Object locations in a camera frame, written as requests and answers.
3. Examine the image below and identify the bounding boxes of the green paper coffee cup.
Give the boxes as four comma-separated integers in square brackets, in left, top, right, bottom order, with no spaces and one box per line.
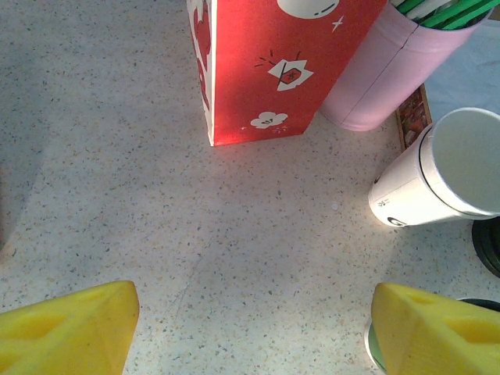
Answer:
[362,314,390,375]

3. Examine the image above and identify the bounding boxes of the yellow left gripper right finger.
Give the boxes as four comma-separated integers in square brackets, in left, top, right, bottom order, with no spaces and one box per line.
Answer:
[370,283,500,375]

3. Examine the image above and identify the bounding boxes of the red white paper gift bag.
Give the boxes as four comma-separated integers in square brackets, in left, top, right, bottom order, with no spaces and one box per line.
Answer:
[186,0,391,148]

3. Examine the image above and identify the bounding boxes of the white napkin stack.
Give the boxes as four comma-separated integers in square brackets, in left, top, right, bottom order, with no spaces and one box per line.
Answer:
[423,23,500,122]

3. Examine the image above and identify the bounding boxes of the white wrapped straw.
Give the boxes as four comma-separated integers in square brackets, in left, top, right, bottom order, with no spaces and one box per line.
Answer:
[413,0,450,19]

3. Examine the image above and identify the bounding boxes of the white paper cup stack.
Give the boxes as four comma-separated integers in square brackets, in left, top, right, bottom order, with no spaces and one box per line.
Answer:
[366,107,500,230]

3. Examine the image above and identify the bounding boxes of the green wrapped straw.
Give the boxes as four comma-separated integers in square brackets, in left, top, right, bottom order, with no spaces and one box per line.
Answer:
[392,0,421,19]
[425,0,494,30]

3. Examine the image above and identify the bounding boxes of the pink straw holder cup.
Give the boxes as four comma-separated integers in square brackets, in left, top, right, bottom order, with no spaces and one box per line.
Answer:
[320,0,495,133]

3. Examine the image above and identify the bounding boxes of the black plastic cup lid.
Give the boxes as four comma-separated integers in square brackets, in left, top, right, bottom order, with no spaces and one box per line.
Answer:
[452,297,500,316]

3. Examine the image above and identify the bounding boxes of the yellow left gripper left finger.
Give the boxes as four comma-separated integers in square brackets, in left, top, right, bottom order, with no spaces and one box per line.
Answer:
[0,280,141,375]

